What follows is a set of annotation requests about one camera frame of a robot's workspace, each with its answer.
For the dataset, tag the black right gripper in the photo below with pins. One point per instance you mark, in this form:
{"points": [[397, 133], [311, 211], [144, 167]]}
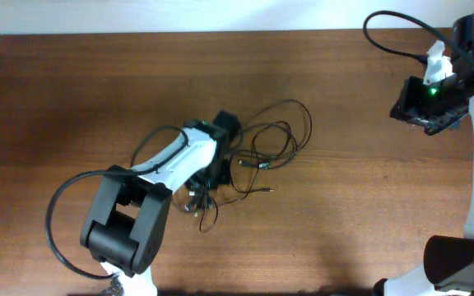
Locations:
{"points": [[408, 110]]}

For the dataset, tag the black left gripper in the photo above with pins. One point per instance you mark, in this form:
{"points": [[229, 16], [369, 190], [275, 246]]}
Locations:
{"points": [[211, 181]]}

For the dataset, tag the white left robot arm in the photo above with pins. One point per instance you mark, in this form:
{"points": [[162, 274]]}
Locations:
{"points": [[126, 223]]}

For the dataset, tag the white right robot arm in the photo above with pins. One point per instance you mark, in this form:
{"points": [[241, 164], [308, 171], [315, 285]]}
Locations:
{"points": [[447, 267]]}

